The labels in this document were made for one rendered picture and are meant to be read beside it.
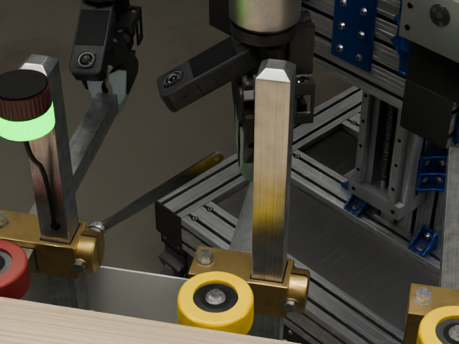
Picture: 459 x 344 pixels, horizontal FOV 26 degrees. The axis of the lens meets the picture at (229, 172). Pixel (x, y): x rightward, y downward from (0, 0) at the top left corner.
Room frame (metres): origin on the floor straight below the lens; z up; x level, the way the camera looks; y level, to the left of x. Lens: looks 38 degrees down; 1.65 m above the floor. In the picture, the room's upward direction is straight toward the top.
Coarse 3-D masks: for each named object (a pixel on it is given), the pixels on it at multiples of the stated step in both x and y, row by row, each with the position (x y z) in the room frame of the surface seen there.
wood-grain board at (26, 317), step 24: (0, 312) 0.72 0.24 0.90; (24, 312) 0.72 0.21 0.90; (48, 312) 0.72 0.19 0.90; (72, 312) 0.72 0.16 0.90; (96, 312) 0.72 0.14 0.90; (0, 336) 0.69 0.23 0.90; (24, 336) 0.69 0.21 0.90; (48, 336) 0.69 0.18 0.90; (72, 336) 0.69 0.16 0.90; (96, 336) 0.69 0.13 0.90; (120, 336) 0.69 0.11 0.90; (144, 336) 0.69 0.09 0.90; (168, 336) 0.69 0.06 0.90; (192, 336) 0.69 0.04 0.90; (216, 336) 0.69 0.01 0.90; (240, 336) 0.69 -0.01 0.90
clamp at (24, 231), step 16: (16, 224) 0.89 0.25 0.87; (32, 224) 0.89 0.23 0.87; (80, 224) 0.89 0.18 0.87; (16, 240) 0.86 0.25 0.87; (32, 240) 0.86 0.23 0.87; (48, 240) 0.86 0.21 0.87; (80, 240) 0.87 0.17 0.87; (96, 240) 0.87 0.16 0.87; (48, 256) 0.86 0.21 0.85; (64, 256) 0.85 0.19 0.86; (80, 256) 0.85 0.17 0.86; (96, 256) 0.86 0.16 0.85; (48, 272) 0.86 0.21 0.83; (64, 272) 0.85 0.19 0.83; (80, 272) 0.86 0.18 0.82
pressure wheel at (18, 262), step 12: (0, 240) 0.82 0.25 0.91; (0, 252) 0.81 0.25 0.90; (12, 252) 0.80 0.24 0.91; (24, 252) 0.81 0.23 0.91; (0, 264) 0.79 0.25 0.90; (12, 264) 0.78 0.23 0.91; (24, 264) 0.79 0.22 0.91; (0, 276) 0.77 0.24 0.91; (12, 276) 0.77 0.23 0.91; (24, 276) 0.78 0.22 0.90; (0, 288) 0.75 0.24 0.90; (12, 288) 0.76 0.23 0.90; (24, 288) 0.77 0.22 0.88
